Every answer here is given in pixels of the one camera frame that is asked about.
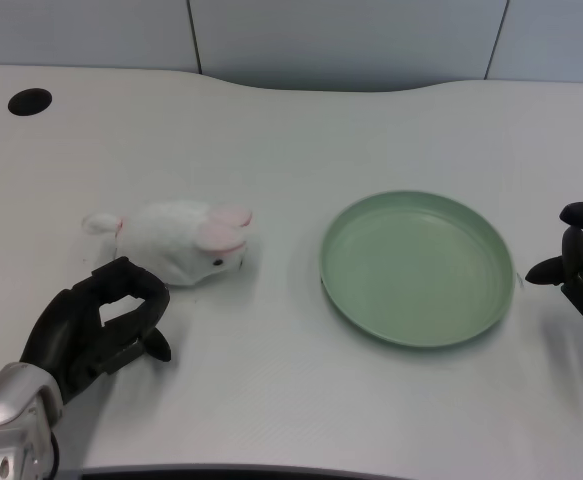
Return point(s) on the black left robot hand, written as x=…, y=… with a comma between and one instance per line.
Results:
x=76, y=320

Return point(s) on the white plush rabbit doll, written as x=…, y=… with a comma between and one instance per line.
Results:
x=181, y=242

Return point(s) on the green round plate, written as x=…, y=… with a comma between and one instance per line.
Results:
x=416, y=267

